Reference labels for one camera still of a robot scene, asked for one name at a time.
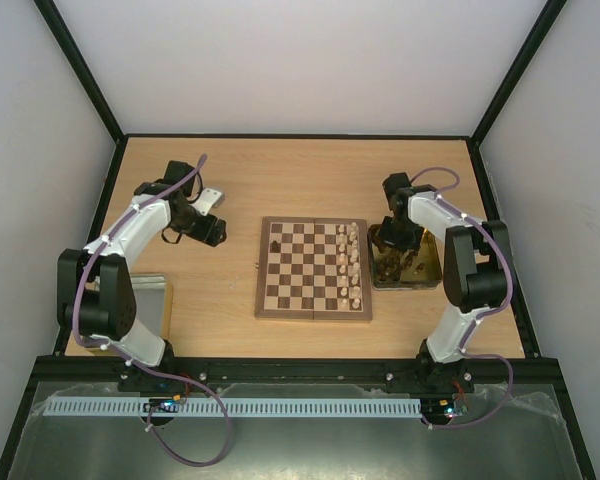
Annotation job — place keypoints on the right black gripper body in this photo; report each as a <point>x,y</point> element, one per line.
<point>400,245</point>

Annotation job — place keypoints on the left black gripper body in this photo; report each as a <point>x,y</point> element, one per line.
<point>208,234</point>

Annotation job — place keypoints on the wooden chess board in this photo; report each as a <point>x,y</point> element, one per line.
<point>299,283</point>

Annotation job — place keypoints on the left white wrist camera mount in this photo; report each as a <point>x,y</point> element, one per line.
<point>208,200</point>

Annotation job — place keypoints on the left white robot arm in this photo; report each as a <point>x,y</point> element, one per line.
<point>95,295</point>

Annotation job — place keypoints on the gold tin with dark pieces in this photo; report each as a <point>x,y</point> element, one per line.
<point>414,269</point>

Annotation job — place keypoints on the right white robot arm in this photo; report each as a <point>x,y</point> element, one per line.
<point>476,276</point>

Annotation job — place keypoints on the light blue slotted cable duct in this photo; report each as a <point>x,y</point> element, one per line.
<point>234,407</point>

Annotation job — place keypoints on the black aluminium frame rail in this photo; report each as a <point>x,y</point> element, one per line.
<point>398,376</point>

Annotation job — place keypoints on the silver metal tray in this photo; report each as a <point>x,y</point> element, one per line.
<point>154,299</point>

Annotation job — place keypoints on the row of light chess pieces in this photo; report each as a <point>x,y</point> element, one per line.
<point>349,290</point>

